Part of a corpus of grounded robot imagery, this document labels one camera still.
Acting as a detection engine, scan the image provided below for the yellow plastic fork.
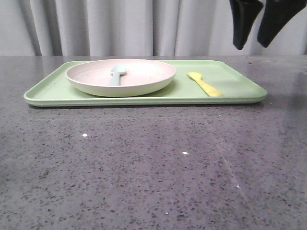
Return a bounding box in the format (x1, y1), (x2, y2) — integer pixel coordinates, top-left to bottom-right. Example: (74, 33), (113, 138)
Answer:
(187, 72), (224, 97)

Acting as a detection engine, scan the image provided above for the light blue plastic spoon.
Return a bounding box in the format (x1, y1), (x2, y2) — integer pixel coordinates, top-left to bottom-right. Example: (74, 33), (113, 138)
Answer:
(109, 65), (127, 86)

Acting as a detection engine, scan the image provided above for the grey pleated curtain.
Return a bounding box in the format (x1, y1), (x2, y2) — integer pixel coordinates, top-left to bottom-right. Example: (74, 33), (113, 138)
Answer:
(0, 0), (307, 57)

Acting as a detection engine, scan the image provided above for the cream round plate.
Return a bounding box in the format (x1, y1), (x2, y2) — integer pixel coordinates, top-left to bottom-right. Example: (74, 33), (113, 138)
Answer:
(66, 58), (177, 97)

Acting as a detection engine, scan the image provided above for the light green plastic tray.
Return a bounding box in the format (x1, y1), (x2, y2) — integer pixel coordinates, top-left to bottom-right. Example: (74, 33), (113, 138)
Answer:
(24, 60), (267, 107)

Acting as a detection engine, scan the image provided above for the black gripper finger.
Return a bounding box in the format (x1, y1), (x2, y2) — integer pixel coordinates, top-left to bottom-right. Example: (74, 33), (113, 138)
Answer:
(257, 0), (307, 48)
(229, 0), (263, 50)

